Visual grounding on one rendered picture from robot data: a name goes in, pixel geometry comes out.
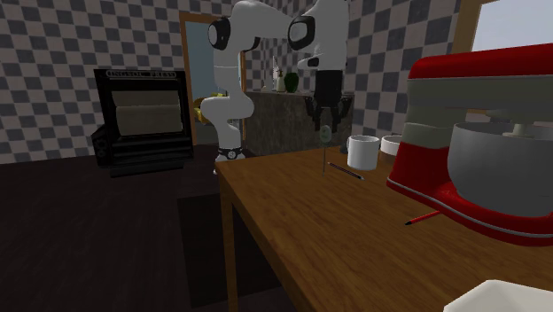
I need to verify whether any red pencil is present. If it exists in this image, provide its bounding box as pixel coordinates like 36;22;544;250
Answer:
404;210;442;227

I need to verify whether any red stand mixer grey bowl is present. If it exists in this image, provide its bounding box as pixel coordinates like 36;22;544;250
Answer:
386;43;553;248

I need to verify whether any wooden framed window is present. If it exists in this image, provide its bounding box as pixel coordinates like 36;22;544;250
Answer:
449;0;553;55

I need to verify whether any black boxy appliance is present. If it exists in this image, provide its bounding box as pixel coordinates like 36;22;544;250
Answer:
90;67;195;179

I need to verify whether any brown wooden table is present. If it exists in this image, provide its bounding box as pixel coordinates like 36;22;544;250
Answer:
214;144;553;312

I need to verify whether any grey long-handled spoon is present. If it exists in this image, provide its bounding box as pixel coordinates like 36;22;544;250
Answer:
318;124;333;177

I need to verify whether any white mug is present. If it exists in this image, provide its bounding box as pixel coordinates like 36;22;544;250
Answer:
346;134;381;171

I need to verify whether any wooden framed door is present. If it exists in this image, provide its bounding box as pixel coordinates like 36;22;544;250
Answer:
178;11;248;146

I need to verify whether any white flat object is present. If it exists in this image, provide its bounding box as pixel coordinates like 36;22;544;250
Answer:
441;279;553;312

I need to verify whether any white bowl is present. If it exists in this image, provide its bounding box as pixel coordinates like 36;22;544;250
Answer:
379;134;404;158

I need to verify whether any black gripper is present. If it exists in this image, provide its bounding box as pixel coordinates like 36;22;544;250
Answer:
304;69;354;131

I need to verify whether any dark pencil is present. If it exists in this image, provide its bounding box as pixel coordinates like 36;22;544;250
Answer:
327;161;365;181

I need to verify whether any dark stone counter with vases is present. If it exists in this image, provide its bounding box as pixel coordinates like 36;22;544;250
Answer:
244;56;356;158

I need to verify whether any dark robot stand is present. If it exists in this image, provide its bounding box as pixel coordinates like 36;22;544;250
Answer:
175;144;261;306

